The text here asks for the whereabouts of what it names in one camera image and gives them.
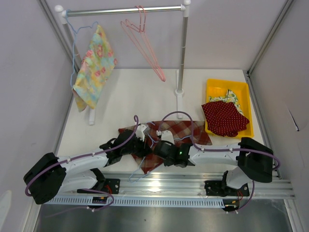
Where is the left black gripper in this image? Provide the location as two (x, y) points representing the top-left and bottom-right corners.
(121, 134), (152, 158)

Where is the blue wire hanger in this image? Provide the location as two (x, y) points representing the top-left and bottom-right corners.
(62, 9), (98, 88)
(128, 121), (191, 183)

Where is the red plaid cloth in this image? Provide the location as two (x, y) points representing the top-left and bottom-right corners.
(131, 120), (212, 174)

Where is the floral pastel skirt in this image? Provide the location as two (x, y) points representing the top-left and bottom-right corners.
(72, 25), (117, 112)

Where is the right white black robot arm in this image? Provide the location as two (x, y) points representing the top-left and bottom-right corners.
(154, 137), (273, 197)

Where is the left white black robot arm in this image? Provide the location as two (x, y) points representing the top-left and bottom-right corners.
(23, 130), (152, 204)

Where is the red polka dot cloth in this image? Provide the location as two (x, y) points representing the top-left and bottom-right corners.
(202, 101), (250, 137)

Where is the green leaf print cloth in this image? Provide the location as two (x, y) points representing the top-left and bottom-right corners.
(209, 89), (244, 115)

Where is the yellow plastic tray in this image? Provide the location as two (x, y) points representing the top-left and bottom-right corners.
(205, 79), (254, 139)

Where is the white metal clothes rack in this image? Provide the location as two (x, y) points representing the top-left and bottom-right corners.
(55, 0), (191, 119)

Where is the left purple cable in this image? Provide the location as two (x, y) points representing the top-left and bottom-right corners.
(25, 115), (140, 198)

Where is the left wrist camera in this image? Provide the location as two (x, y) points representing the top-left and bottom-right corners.
(135, 123), (150, 142)

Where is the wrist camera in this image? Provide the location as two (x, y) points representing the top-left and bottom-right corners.
(156, 130), (174, 145)
(135, 123), (150, 142)

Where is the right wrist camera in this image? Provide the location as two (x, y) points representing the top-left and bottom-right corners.
(156, 130), (174, 145)

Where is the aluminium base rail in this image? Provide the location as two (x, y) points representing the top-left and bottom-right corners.
(103, 172), (295, 200)

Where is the white slotted cable duct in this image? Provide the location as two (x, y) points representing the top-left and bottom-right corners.
(47, 195), (225, 208)

